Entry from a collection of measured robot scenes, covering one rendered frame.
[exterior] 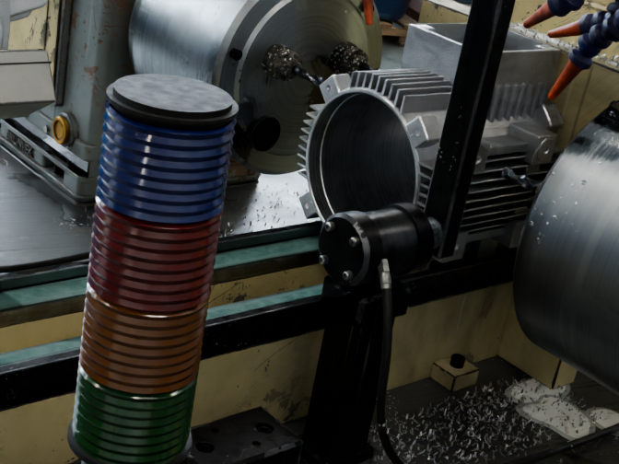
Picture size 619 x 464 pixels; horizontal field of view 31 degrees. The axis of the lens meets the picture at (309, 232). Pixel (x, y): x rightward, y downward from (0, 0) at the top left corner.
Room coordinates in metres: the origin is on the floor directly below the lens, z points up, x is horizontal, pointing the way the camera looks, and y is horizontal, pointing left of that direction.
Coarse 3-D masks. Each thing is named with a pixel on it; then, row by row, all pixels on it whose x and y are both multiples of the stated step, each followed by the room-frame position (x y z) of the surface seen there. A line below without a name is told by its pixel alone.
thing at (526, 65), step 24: (432, 24) 1.11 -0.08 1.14; (456, 24) 1.13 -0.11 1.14; (408, 48) 1.09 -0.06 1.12; (432, 48) 1.06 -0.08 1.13; (456, 48) 1.04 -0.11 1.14; (504, 48) 1.15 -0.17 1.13; (528, 48) 1.13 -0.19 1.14; (552, 48) 1.10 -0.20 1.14; (432, 72) 1.06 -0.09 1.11; (504, 72) 1.05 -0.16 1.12; (528, 72) 1.07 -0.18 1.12; (552, 72) 1.10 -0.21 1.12; (504, 96) 1.05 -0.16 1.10; (528, 96) 1.07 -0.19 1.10
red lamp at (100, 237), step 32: (96, 224) 0.46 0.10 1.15; (128, 224) 0.45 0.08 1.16; (160, 224) 0.45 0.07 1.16; (192, 224) 0.46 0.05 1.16; (96, 256) 0.46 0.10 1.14; (128, 256) 0.45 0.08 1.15; (160, 256) 0.45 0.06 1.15; (192, 256) 0.46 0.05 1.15; (96, 288) 0.46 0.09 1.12; (128, 288) 0.45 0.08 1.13; (160, 288) 0.45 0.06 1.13; (192, 288) 0.46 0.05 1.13
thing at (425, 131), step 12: (324, 84) 1.05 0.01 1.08; (336, 84) 1.04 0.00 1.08; (348, 84) 1.05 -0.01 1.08; (324, 96) 1.05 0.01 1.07; (540, 108) 1.08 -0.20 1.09; (552, 108) 1.08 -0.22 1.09; (420, 120) 0.95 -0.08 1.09; (432, 120) 0.96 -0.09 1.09; (540, 120) 1.08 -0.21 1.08; (552, 120) 1.07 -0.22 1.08; (408, 132) 0.96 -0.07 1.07; (420, 132) 0.95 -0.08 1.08; (432, 132) 0.95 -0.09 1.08; (420, 144) 0.95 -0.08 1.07; (432, 144) 0.96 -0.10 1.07; (312, 204) 1.04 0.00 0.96; (312, 216) 1.04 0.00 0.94
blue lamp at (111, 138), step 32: (128, 128) 0.45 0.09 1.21; (160, 128) 0.45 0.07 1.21; (224, 128) 0.47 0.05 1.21; (128, 160) 0.45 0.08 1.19; (160, 160) 0.45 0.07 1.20; (192, 160) 0.45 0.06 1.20; (224, 160) 0.47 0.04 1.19; (128, 192) 0.45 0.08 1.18; (160, 192) 0.45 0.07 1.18; (192, 192) 0.45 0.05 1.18; (224, 192) 0.48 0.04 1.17
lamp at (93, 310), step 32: (96, 320) 0.46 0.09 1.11; (128, 320) 0.45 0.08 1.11; (160, 320) 0.45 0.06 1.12; (192, 320) 0.46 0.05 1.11; (96, 352) 0.45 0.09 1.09; (128, 352) 0.45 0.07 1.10; (160, 352) 0.45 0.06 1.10; (192, 352) 0.47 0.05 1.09; (128, 384) 0.45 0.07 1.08; (160, 384) 0.45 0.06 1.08
